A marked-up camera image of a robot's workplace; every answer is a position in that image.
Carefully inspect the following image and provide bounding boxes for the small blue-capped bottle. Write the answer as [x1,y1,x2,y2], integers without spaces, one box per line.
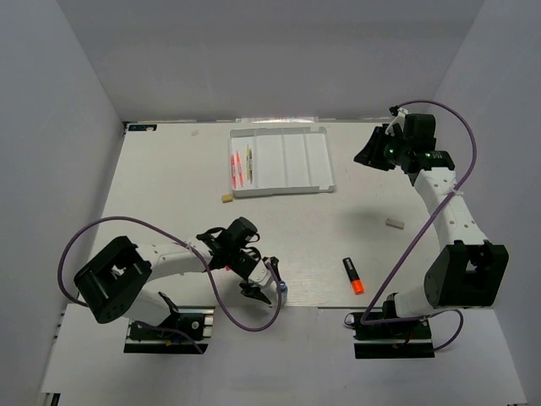
[278,281,288,305]

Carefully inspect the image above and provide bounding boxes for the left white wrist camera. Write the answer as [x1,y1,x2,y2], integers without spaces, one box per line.
[248,261,273,289]

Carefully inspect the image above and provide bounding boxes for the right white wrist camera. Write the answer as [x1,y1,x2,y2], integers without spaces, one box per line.
[385,106,409,136]

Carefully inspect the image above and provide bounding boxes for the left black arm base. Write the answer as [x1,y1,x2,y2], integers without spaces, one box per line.
[123,309,214,355]

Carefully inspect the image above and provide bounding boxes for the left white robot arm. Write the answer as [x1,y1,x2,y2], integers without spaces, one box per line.
[74,217,274,337]

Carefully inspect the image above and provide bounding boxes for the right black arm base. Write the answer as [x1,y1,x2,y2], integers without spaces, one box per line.
[344,312,434,359]

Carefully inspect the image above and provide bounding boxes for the yellow pen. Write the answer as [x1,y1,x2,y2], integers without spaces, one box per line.
[246,145,253,183]

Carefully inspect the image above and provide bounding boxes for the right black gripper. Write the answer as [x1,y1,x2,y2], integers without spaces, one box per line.
[354,127,411,172]

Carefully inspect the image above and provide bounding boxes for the pink pen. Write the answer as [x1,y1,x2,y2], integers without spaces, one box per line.
[230,154,237,190]

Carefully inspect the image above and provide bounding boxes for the orange pen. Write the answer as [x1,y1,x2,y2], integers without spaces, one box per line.
[236,151,244,188]

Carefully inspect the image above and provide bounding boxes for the orange highlighter black cap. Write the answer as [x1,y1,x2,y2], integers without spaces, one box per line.
[342,257,364,295]

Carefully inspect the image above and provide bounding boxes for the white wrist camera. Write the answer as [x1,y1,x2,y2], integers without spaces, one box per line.
[385,106,409,136]
[248,261,273,289]

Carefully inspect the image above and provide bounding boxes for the white compartment tray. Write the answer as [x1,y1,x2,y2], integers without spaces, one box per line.
[229,127,336,198]

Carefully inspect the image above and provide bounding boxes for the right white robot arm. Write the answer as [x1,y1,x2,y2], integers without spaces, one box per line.
[354,107,509,337]

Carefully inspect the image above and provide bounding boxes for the white eraser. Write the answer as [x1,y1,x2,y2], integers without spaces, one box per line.
[385,218,405,230]

